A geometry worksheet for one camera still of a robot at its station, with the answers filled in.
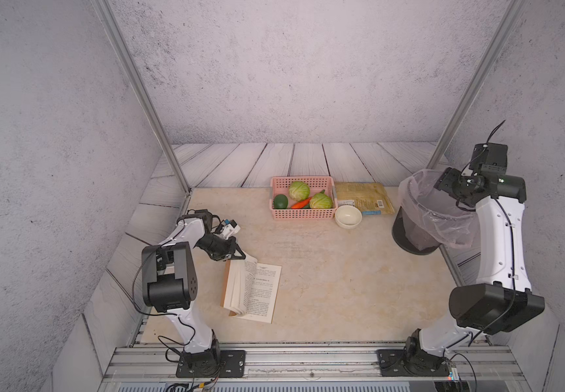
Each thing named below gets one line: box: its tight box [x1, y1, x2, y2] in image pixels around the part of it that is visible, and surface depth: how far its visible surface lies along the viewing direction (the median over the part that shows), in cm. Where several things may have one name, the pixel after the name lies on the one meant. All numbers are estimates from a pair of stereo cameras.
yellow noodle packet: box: [333, 181, 396, 216], surface depth 117 cm
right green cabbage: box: [309, 189, 333, 210], surface depth 109 cm
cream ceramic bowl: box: [334, 204, 363, 230], surface depth 108 cm
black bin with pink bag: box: [391, 169, 479, 255], surface depth 86 cm
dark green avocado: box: [272, 194, 289, 210], surface depth 113 cm
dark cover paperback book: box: [220, 254, 283, 325], surface depth 86 cm
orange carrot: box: [290, 196, 312, 210], surface depth 113 cm
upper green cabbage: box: [289, 180, 311, 202], surface depth 113 cm
